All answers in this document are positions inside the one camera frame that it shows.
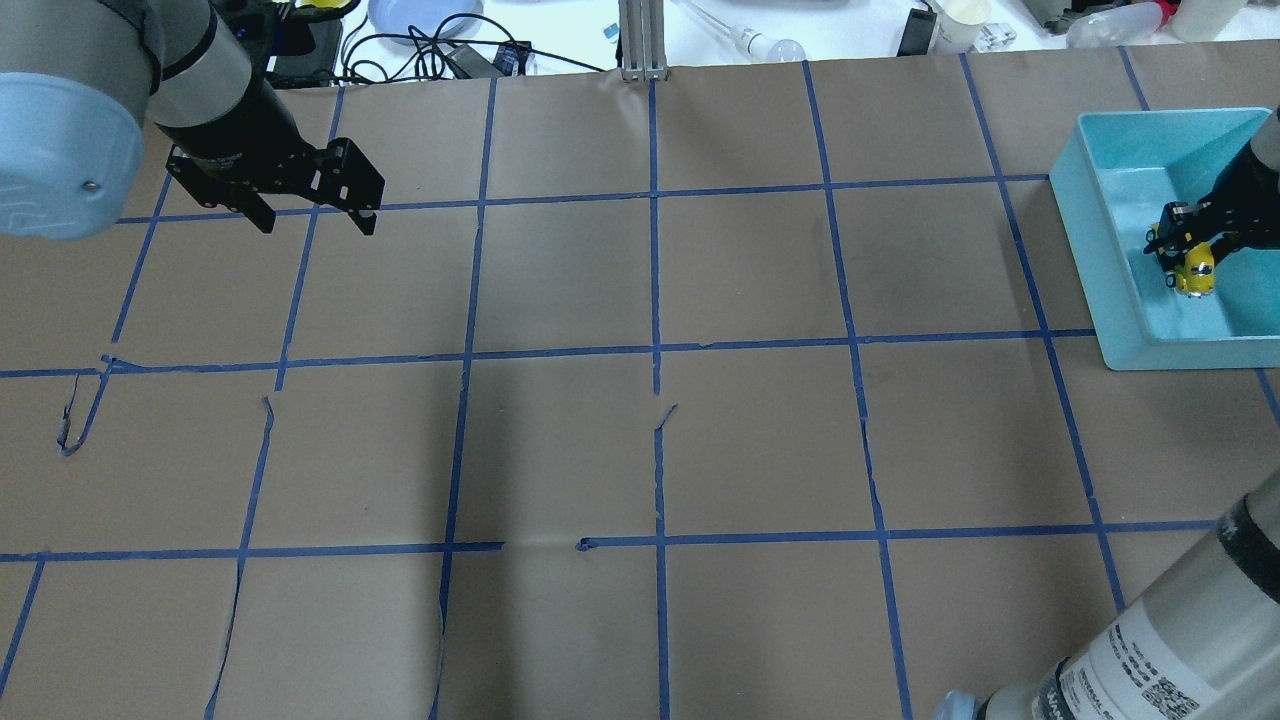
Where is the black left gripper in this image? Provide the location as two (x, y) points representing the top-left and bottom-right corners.
(154, 76), (385, 236)

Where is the white light bulb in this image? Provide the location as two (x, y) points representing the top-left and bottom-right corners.
(728, 26), (808, 63)

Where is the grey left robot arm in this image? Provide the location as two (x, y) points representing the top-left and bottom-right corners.
(1, 1), (385, 241)

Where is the aluminium frame post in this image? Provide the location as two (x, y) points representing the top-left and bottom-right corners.
(616, 0), (669, 83)

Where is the blue plastic plate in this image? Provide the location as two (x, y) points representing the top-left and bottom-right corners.
(367, 1), (484, 44)

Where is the teal plastic storage bin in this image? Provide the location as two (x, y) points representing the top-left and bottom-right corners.
(1050, 108), (1277, 370)

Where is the black power adapter brick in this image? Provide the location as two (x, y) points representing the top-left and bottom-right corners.
(266, 19), (343, 88)

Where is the white paper cup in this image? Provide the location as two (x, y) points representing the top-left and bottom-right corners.
(931, 0), (992, 55)

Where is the yellow toy beetle car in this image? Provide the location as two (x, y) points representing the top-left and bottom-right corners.
(1157, 242), (1216, 299)

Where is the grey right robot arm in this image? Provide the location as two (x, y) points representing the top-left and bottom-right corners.
(934, 108), (1279, 719)

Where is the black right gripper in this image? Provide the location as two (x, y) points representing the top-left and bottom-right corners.
(1144, 110), (1279, 272)

